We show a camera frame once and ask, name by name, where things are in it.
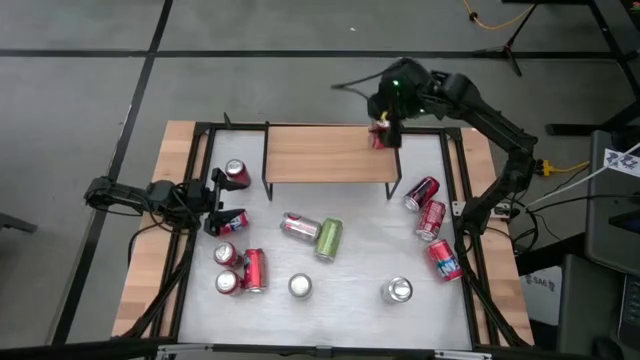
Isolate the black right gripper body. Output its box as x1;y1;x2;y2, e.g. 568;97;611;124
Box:
367;56;441;124

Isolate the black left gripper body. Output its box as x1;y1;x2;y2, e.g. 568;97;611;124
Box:
169;178;224;232

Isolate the red soda can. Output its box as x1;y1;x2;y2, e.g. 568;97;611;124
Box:
223;158;253;189

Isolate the silver and orange sparkling can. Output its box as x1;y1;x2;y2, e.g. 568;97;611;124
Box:
287;272;315;301

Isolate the green soda can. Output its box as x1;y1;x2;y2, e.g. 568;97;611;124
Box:
313;217;345;264

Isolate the silver Diet Coke can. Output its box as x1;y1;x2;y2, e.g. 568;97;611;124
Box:
380;276;415;305
278;211;323;245

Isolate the wooden shelf with black legs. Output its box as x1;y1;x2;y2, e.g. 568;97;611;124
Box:
260;119;404;202

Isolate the dark red Coca-Cola can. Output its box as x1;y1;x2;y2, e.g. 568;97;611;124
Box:
403;175;442;213

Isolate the black tripod stand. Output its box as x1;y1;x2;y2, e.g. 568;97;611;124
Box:
472;2;541;77

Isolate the black stand foot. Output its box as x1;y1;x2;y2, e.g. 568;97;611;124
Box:
0;211;39;235

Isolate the black metal crossbar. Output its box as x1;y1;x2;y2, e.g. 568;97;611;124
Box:
0;338;640;360

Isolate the white box with lettering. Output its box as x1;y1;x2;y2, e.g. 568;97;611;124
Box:
519;264;565;327

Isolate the grey cabinet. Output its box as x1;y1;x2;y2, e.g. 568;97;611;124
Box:
584;129;640;279

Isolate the white paper label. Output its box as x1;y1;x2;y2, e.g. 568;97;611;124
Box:
602;147;640;180

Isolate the black tablet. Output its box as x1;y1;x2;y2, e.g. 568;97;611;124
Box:
607;209;640;235

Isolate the dark grey case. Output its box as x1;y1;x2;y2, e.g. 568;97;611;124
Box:
555;252;640;360

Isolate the black keypad device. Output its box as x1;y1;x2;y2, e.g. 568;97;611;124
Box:
617;273;640;346

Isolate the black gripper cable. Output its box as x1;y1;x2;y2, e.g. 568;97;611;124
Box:
330;69;391;101

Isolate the black arm base cable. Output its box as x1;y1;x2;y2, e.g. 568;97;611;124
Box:
127;222;174;266

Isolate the yellow power cable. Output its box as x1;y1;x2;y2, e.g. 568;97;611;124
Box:
462;0;537;31

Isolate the silver corner bracket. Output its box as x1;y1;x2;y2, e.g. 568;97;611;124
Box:
433;349;494;360
156;342;214;360

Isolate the yellow plug with cable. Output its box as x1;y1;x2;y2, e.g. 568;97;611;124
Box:
535;158;592;178

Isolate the black desk frame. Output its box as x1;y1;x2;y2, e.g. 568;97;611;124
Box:
502;0;640;137

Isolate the black floor cable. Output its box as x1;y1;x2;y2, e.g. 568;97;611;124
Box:
509;192;640;251

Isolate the white cable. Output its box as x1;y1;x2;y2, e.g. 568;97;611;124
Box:
524;142;640;210

